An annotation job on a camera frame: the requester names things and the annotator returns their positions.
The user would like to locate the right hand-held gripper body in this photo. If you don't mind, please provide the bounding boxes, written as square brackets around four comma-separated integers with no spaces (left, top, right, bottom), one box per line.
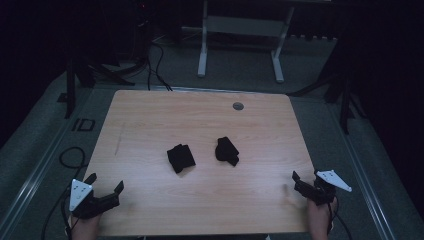
[293,169,353,207]

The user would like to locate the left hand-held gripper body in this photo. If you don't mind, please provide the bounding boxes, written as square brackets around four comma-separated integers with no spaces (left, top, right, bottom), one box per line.
[68,178,121,220]

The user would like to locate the black cloth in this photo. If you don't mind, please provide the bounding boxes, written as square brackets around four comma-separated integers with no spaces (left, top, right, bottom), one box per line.
[166,143,197,175]
[214,136,241,168]

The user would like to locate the person's right hand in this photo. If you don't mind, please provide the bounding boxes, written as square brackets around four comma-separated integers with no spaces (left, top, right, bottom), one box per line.
[306,196,336,240]

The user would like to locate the person's left hand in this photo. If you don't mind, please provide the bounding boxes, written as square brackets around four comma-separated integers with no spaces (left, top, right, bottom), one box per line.
[67,214,102,240]

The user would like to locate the black metal stand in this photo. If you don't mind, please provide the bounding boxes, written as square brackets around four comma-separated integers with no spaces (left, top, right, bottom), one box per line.
[287,71,368,136]
[56,54,136,120]

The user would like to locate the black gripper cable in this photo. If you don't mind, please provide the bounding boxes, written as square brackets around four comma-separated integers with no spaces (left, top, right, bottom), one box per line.
[327,195,354,240]
[40,146,90,240]

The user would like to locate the black floor cables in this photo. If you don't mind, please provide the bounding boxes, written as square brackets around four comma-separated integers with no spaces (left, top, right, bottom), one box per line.
[145,41,174,92]

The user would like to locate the white metal desk frame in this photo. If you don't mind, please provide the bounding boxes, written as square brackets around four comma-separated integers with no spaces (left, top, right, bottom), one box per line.
[197,0,334,84]

